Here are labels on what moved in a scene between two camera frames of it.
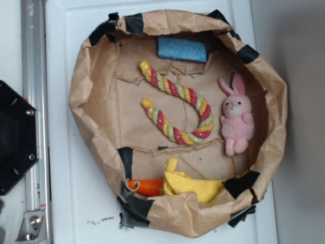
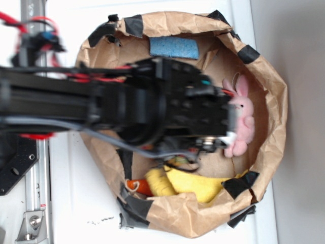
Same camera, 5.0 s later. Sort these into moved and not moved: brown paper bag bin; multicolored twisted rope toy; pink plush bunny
Moved: multicolored twisted rope toy
Not moved: pink plush bunny; brown paper bag bin
